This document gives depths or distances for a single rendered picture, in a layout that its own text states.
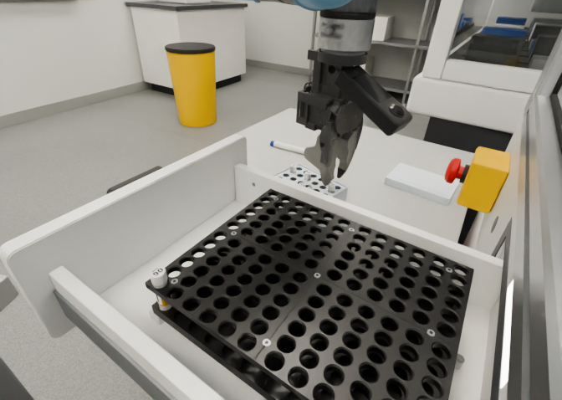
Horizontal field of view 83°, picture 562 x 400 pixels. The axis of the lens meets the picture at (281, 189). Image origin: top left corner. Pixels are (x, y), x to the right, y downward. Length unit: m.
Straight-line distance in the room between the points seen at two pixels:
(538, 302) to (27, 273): 0.35
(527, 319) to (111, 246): 0.33
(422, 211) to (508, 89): 0.46
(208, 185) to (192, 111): 2.55
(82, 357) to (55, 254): 1.10
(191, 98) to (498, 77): 2.37
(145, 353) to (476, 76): 0.93
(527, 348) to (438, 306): 0.10
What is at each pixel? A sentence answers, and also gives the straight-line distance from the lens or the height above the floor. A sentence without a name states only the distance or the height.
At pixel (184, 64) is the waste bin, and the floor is 0.54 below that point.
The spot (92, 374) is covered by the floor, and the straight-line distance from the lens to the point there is 1.37.
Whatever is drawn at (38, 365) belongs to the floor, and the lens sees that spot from 1.47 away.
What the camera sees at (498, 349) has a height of 0.93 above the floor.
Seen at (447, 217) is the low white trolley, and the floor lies 0.76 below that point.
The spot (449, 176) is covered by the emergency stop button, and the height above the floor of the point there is 0.87.
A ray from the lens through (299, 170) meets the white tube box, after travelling 0.66.
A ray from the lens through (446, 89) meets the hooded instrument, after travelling 1.01.
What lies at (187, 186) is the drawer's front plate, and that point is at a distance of 0.39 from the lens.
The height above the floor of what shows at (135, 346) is 0.89.
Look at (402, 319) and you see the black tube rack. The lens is 0.27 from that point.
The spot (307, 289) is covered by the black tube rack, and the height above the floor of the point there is 0.90.
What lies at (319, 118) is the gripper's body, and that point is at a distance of 0.51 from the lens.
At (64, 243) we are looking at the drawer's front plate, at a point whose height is 0.91.
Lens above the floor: 1.11
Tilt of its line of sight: 33 degrees down
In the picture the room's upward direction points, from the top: 2 degrees clockwise
